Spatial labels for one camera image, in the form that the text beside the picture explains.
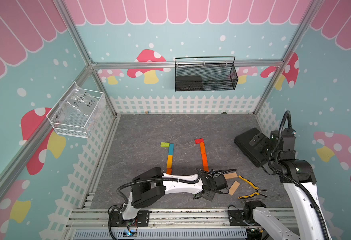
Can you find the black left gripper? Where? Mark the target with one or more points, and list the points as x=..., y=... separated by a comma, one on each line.
x=210, y=197

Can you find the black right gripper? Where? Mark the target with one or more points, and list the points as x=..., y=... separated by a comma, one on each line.
x=260, y=145

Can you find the tan long block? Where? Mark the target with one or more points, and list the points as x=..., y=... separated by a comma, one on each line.
x=230, y=176

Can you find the red block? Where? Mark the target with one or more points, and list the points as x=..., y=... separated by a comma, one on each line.
x=198, y=141

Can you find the yellow-orange long block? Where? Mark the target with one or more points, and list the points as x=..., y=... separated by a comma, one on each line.
x=169, y=161

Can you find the teal long block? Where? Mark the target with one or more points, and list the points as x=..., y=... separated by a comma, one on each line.
x=171, y=150

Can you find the lime green small block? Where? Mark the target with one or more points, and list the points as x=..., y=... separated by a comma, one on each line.
x=165, y=145

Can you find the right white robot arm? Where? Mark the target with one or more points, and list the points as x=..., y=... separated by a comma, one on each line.
x=299, y=181

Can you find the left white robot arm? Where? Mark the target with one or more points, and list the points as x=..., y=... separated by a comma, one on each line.
x=147, y=188

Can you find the black plastic tool case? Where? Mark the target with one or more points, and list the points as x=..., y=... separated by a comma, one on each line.
x=242, y=141

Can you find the yellow black pliers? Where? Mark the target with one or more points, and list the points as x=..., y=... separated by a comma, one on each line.
x=257, y=191

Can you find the black box in basket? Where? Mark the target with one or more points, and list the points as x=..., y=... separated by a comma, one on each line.
x=188, y=83

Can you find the green circuit board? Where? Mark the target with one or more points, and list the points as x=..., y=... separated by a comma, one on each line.
x=129, y=234

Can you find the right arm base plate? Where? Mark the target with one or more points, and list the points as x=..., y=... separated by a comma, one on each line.
x=236, y=218

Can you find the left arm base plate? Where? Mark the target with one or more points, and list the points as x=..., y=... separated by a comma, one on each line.
x=141, y=220

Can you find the black wire mesh basket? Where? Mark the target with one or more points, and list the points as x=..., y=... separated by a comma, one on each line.
x=218, y=73

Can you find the clear plastic wall bin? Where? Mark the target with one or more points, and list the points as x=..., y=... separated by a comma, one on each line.
x=77, y=112

